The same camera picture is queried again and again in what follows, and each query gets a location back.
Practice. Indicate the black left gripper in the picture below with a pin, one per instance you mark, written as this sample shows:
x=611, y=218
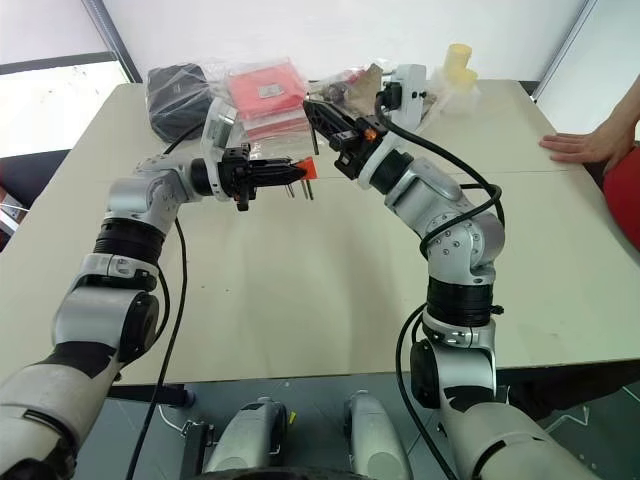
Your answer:
x=237, y=172

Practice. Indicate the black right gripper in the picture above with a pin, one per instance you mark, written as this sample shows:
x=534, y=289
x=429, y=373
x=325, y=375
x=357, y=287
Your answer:
x=352, y=145

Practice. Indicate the thin hex key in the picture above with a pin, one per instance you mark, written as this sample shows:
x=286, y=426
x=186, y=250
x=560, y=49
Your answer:
x=314, y=145

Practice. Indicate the red hex key holder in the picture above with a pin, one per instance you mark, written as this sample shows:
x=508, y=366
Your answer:
x=309, y=167

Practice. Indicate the person's bare forearm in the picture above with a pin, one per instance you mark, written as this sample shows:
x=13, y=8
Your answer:
x=625, y=105

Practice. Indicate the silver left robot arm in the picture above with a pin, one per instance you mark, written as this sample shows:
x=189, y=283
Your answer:
x=125, y=200

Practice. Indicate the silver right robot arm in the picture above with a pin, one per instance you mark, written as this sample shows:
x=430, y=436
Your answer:
x=450, y=240

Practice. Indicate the person's bare hand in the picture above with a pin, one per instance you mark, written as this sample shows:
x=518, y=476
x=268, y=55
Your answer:
x=585, y=147

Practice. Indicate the stacked red clear plastic cases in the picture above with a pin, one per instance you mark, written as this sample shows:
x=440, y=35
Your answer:
x=275, y=130

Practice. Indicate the clear bag with brown parts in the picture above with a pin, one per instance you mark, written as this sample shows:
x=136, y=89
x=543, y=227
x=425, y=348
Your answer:
x=360, y=87

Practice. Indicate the red clear plastic case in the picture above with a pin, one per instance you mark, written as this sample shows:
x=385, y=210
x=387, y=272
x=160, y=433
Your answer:
x=265, y=92

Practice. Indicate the crumpled clear plastic bag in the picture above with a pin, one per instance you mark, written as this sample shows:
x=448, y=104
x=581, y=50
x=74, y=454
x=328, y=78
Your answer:
x=447, y=97

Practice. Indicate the black pouch in plastic bag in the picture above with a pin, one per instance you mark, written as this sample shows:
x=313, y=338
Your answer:
x=175, y=105

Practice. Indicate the large pale yellow cylinder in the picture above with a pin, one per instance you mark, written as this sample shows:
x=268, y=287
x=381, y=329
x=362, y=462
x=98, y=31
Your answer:
x=459, y=57

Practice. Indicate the small pale yellow cylinder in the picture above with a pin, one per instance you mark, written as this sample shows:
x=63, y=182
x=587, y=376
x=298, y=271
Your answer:
x=469, y=79

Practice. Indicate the black chair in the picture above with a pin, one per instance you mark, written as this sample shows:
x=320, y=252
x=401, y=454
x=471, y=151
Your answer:
x=30, y=172

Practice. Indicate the silver rounded robot leg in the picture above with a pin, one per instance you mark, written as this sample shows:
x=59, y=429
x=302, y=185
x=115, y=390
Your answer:
x=375, y=440
x=250, y=440

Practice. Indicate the red garment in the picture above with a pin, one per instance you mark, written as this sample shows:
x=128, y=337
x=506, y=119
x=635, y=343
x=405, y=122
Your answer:
x=625, y=195

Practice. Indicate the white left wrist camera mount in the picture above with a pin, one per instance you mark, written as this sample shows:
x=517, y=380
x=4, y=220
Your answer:
x=220, y=130

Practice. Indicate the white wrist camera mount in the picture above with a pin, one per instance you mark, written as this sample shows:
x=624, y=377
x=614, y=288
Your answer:
x=412, y=100
x=220, y=130

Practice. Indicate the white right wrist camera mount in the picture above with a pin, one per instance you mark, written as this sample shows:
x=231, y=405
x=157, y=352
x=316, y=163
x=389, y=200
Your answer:
x=412, y=100

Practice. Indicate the black table frame bar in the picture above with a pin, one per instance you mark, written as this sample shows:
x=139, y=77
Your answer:
x=170, y=394

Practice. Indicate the black metal bracket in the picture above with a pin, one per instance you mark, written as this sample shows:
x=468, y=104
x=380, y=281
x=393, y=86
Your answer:
x=196, y=442

